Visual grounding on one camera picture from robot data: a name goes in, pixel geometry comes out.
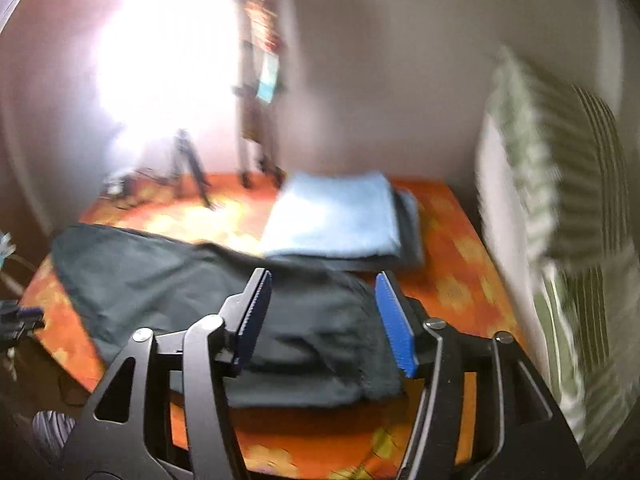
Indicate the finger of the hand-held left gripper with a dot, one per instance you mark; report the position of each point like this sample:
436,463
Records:
25,315

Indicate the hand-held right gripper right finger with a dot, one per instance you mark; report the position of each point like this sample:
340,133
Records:
395,330

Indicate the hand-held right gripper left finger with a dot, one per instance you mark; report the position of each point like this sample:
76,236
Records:
255,320

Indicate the dark green pants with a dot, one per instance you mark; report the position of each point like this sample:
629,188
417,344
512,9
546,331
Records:
175,280

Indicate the orange floral bed sheet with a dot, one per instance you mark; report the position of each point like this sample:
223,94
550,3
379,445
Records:
450,285

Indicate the dark grey folded garment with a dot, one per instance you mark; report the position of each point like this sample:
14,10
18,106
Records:
412,240

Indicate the person's striped trouser leg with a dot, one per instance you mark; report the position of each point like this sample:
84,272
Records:
50,435

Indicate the light blue folded towel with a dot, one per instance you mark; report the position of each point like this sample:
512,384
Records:
335,215

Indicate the white power strip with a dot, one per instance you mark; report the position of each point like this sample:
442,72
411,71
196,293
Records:
116,187

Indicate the small black tripod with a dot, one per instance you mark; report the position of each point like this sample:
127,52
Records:
185,155

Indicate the tall brown tripod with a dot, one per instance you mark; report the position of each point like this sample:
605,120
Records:
245,110

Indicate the green striped white pillow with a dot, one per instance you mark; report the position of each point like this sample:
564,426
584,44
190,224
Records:
525,160

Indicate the patterned hanging cloth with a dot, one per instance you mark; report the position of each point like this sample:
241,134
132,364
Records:
267,75

